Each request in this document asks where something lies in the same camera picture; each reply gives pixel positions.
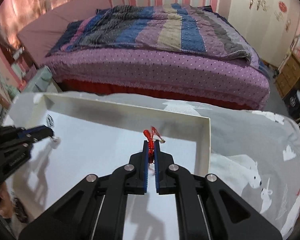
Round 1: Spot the purple mattress bed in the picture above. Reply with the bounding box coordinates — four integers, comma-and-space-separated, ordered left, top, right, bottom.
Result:
42, 49, 270, 110

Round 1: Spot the white cardboard tray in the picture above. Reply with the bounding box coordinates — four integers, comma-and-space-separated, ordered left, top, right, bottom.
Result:
5, 92, 212, 240

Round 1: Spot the striped purple blue quilt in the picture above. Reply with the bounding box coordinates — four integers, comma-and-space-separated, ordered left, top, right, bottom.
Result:
47, 3, 259, 68

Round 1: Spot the white wardrobe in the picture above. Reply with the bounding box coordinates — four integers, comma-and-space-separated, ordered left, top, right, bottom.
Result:
228, 0, 300, 67

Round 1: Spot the grey bear print blanket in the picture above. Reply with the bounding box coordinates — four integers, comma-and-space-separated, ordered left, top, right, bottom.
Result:
5, 90, 300, 240

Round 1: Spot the pink curtain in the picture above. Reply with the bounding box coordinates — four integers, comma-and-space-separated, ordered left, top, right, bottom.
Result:
0, 0, 70, 51

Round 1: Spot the red string bracelet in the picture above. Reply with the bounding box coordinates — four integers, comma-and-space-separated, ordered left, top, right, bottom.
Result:
142, 126, 166, 165

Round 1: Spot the wooden desk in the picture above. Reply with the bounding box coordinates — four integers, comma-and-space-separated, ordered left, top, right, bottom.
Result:
274, 53, 300, 100

